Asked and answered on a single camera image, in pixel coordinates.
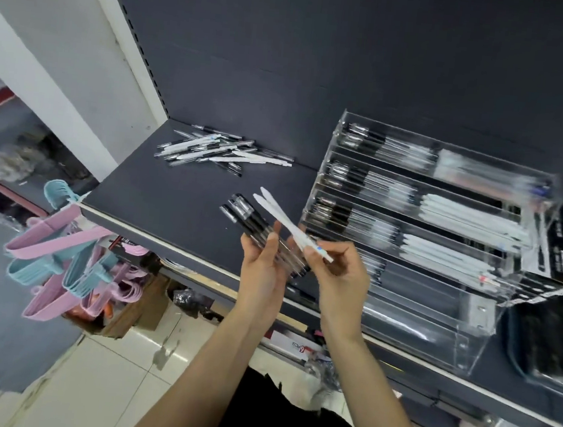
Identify bunch of pink hangers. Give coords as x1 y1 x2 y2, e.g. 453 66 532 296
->
0 197 160 333

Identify black box with white label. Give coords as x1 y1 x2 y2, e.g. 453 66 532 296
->
515 203 563 312

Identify red and white packet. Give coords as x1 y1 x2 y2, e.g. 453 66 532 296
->
261 325 331 368

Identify row of black pens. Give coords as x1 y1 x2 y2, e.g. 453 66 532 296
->
322 159 426 206
306 195 408 244
339 121 442 171

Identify bunch of blue hangers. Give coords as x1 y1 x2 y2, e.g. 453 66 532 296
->
4 175 127 303

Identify brown cardboard box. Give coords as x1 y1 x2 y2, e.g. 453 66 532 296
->
64 265 183 345

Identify white slotted shelf upright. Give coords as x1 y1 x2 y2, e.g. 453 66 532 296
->
59 0 181 132

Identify person's left hand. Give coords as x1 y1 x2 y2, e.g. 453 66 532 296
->
233 218 295 323

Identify person's right forearm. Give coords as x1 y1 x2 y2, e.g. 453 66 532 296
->
311 329 456 427

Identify row of white pens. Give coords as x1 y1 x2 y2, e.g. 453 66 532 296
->
415 191 537 247
397 231 514 282

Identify clear acrylic pen display case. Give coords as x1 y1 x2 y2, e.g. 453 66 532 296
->
286 106 563 386

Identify black plastic bag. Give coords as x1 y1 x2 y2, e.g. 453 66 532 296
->
170 287 216 320

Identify black mesh pouch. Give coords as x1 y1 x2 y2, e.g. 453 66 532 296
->
494 291 563 394

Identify row of clear pens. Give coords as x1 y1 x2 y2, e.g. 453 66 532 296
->
434 148 556 204

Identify white pen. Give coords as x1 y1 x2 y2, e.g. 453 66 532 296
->
254 186 341 263
247 193 321 255

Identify person's right hand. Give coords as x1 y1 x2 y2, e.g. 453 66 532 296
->
294 237 376 340

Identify dark grey shelf board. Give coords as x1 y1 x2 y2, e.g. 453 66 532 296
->
60 110 563 427

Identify pile of grey fluffy goods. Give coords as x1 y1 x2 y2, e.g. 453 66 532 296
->
0 128 97 233

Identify loose pile of mixed pens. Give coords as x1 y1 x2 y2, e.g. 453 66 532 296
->
153 119 298 183

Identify dark shelf back panel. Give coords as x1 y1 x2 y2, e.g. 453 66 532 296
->
78 0 563 234

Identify bunch of black pens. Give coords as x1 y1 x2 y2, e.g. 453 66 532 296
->
214 192 318 280

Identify person's black trousers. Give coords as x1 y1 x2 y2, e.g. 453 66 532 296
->
211 363 377 427

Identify person's left forearm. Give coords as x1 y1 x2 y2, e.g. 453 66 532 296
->
124 301 277 427

